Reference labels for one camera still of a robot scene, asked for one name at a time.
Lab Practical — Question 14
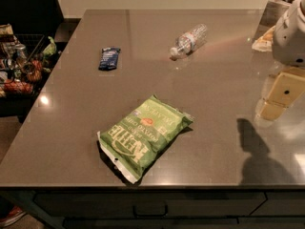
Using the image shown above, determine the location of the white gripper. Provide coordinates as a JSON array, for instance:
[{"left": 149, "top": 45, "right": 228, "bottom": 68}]
[{"left": 258, "top": 0, "right": 305, "bottom": 121}]

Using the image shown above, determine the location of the blue rxbar blueberry bar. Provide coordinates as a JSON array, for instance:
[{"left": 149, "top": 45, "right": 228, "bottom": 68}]
[{"left": 98, "top": 47, "right": 121, "bottom": 71}]

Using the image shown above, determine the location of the steel counter box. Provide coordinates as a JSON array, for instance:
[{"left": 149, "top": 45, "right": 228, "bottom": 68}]
[{"left": 260, "top": 0, "right": 290, "bottom": 27}]

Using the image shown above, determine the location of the clear plastic water bottle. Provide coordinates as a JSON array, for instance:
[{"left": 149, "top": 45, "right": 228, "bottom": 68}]
[{"left": 170, "top": 24, "right": 208, "bottom": 58}]

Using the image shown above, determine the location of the green Kettle chips bag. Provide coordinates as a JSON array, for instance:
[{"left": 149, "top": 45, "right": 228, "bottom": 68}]
[{"left": 97, "top": 95, "right": 193, "bottom": 184}]

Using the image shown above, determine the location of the dark drawer cabinet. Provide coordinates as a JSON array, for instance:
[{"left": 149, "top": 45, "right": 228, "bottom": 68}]
[{"left": 1, "top": 189, "right": 305, "bottom": 229}]

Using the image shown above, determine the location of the red shoe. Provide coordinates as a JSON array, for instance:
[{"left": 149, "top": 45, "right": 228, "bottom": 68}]
[{"left": 0, "top": 206, "right": 26, "bottom": 228}]

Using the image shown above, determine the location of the black wire snack basket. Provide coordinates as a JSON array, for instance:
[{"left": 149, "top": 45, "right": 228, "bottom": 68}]
[{"left": 0, "top": 23, "right": 61, "bottom": 117}]

